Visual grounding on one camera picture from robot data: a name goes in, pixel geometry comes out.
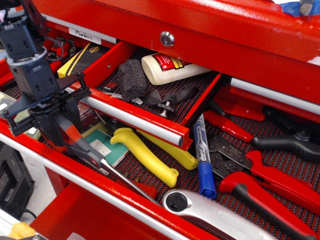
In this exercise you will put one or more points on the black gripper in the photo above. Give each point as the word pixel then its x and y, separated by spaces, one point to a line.
pixel 45 96

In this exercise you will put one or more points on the grey red handled scissors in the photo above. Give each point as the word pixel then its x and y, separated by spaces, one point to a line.
pixel 78 146

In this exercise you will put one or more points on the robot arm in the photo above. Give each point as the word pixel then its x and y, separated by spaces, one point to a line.
pixel 23 30

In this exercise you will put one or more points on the small red open drawer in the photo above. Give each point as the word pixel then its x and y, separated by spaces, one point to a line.
pixel 175 127

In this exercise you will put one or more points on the large red open drawer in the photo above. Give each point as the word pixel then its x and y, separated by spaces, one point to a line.
pixel 95 181

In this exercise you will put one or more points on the drill bit set case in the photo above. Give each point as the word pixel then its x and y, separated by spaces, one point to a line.
pixel 91 120

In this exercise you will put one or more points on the clear yellow plastic case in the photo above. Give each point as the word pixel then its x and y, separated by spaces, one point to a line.
pixel 32 132

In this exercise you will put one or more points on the green small box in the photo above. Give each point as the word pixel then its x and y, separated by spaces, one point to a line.
pixel 113 153

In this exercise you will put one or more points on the yellow black carbon box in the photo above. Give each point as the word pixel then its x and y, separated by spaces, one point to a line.
pixel 82 60

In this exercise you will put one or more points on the black electronic device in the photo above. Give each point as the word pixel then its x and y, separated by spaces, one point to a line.
pixel 16 183

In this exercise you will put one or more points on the black foam sponge block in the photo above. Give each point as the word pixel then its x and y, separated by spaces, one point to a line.
pixel 132 80

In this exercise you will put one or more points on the white glue bottle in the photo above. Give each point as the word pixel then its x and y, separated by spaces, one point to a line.
pixel 162 69

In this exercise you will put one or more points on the red tool chest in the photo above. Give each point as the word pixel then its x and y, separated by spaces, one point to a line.
pixel 252 40

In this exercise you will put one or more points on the blue BIC marker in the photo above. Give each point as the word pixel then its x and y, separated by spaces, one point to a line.
pixel 205 172

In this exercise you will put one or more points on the silver utility knife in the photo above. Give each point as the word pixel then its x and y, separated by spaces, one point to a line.
pixel 212 217

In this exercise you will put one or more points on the red black crimping tool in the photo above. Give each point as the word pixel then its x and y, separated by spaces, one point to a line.
pixel 245 176

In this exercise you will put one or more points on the red handled wire stripper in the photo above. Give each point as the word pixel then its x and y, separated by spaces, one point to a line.
pixel 58 55

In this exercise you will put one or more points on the yellow handled pliers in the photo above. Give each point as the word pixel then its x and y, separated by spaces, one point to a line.
pixel 166 164

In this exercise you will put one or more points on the red handled pliers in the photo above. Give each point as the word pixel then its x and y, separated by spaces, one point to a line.
pixel 221 113

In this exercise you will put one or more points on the black handled cutter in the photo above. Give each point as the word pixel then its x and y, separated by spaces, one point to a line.
pixel 302 139

